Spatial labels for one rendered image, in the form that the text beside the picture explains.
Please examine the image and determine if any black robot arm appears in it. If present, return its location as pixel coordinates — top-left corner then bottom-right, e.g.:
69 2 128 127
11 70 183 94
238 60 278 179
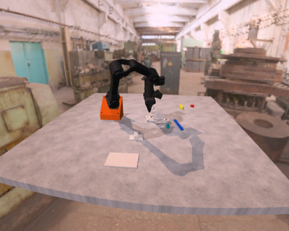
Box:
105 58 165 109

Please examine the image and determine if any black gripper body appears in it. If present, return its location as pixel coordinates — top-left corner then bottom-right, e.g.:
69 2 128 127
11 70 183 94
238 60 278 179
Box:
143 87 156 104

